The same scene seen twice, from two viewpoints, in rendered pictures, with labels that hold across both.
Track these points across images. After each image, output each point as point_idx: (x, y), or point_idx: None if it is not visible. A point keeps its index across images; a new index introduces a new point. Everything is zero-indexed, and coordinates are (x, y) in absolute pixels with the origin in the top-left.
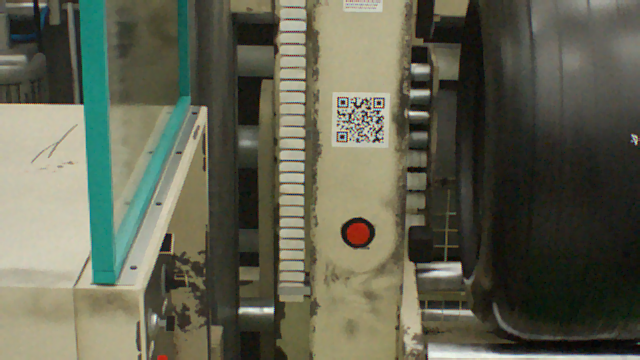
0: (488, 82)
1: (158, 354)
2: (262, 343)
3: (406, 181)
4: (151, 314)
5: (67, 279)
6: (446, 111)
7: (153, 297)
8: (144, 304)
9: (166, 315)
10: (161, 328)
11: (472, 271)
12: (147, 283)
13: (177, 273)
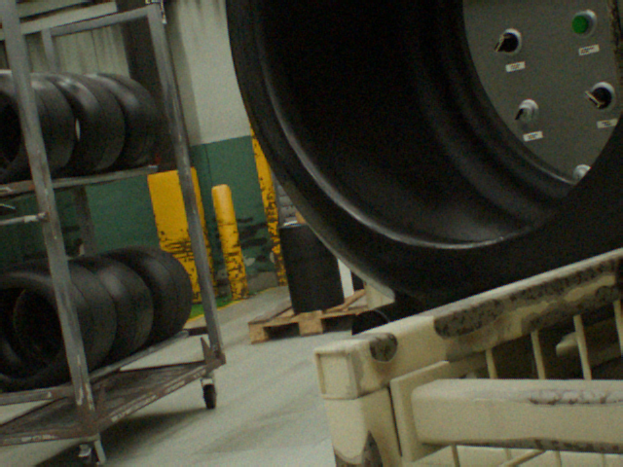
0: None
1: (571, 155)
2: None
3: (611, 35)
4: (523, 103)
5: None
6: None
7: (549, 96)
8: (508, 89)
9: (523, 107)
10: (590, 137)
11: (533, 154)
12: (523, 77)
13: (595, 91)
